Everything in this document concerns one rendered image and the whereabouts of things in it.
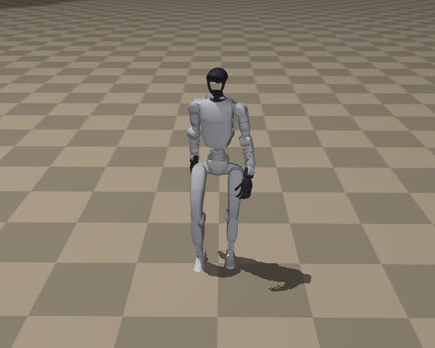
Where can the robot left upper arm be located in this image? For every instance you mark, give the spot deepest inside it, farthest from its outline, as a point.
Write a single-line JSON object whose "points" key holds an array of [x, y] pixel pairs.
{"points": [[241, 111]]}

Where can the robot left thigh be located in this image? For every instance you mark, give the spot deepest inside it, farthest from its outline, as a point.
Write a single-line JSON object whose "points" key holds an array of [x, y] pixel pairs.
{"points": [[235, 177]]}

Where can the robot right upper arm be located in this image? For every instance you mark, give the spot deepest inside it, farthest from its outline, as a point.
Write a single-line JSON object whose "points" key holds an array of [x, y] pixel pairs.
{"points": [[194, 130]]}

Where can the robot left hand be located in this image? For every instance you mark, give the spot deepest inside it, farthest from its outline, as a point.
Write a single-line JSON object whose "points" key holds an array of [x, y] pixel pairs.
{"points": [[246, 185]]}

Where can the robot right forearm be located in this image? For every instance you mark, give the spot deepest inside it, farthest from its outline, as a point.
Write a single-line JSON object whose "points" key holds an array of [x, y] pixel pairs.
{"points": [[194, 147]]}

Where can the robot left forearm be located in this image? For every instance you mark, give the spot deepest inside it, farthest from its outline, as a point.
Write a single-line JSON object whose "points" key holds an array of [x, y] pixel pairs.
{"points": [[249, 160]]}

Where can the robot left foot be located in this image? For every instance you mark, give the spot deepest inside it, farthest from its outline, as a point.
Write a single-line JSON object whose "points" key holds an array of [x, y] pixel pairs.
{"points": [[230, 261]]}

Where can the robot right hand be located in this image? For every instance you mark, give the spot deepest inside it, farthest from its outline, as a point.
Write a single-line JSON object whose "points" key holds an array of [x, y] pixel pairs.
{"points": [[195, 161]]}

